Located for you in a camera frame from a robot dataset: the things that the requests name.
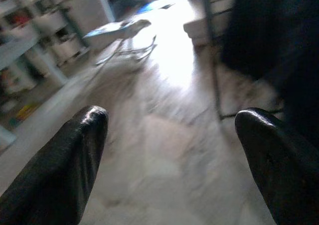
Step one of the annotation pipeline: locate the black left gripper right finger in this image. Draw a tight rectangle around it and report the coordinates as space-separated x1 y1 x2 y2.
234 107 319 225

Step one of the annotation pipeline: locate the white shelving unit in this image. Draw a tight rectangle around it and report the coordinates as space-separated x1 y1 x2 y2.
0 0 116 148

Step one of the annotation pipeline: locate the white wire baby bouncer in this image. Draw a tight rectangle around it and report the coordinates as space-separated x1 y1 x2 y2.
83 19 158 67

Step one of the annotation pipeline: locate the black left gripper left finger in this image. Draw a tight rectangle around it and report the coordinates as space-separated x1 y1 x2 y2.
0 105 109 225

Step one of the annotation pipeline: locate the white low platform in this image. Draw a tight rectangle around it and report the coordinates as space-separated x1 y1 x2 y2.
183 0 237 46

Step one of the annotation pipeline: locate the black drying rack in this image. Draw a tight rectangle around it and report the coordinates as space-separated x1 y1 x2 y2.
202 0 285 120

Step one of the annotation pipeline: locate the black hanging garment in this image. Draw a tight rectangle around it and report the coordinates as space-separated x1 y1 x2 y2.
220 0 319 141

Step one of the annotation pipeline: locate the blue floor mat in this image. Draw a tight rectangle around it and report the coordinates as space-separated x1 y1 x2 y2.
138 1 176 13

